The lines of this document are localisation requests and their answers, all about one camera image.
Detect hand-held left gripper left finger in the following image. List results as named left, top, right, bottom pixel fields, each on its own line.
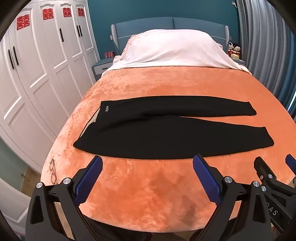
left=25, top=155, right=103, bottom=241

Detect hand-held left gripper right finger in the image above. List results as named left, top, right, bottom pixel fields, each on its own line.
left=190, top=153, right=272, bottom=241

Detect white cabinet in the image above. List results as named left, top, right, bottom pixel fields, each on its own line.
left=0, top=178, right=35, bottom=237

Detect white panelled wardrobe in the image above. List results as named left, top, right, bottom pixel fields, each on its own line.
left=0, top=0, right=100, bottom=173

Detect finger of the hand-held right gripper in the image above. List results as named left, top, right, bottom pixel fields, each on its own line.
left=254, top=157, right=296, bottom=195
left=285, top=154, right=296, bottom=173

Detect thin-framed eyeglasses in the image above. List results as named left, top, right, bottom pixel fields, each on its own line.
left=49, top=159, right=58, bottom=184

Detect grey pleated curtain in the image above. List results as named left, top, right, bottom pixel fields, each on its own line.
left=236, top=0, right=296, bottom=116

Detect white quilt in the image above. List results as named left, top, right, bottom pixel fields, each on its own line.
left=112, top=29, right=252, bottom=75

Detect black pants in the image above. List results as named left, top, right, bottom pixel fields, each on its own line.
left=73, top=95, right=257, bottom=160

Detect blue upholstered headboard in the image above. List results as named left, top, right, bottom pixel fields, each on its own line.
left=110, top=17, right=230, bottom=56

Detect orange plush blanket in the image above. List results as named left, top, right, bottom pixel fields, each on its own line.
left=40, top=65, right=296, bottom=223

